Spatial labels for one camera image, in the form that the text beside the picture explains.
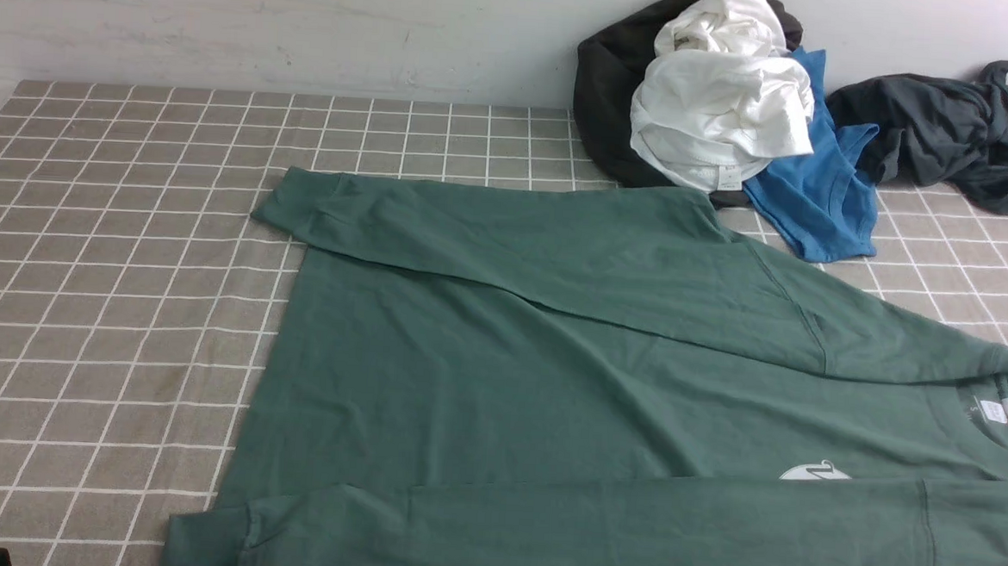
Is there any black garment under pile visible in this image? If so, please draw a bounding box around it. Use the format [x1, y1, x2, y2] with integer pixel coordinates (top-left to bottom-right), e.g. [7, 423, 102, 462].
[572, 0, 804, 209]

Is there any white crumpled shirt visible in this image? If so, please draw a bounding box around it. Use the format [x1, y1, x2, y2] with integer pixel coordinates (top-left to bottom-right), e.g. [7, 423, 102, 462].
[630, 0, 815, 193]

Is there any blue shirt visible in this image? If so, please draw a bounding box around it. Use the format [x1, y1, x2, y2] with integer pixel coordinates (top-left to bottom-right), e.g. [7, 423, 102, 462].
[743, 47, 880, 264]

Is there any green long sleeve shirt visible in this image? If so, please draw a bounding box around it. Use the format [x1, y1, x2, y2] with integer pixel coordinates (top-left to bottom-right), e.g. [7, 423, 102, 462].
[160, 169, 1008, 566]

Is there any dark grey crumpled shirt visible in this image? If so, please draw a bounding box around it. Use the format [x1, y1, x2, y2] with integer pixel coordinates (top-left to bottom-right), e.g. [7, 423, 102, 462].
[826, 59, 1008, 215]

